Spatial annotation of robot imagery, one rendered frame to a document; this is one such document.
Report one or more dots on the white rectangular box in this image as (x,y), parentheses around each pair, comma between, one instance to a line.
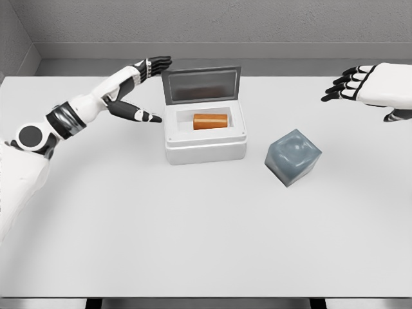
(206,149)

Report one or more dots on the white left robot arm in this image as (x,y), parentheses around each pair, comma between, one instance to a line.
(30,167)

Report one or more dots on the grey-blue cube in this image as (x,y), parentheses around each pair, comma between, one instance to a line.
(292,157)

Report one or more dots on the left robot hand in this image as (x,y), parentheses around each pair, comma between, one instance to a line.
(117,84)

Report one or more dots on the grey hinged box lid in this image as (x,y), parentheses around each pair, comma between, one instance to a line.
(202,86)

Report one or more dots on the orange cylinder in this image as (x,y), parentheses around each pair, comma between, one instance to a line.
(210,121)

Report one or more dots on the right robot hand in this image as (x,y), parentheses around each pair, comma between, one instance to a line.
(386,85)

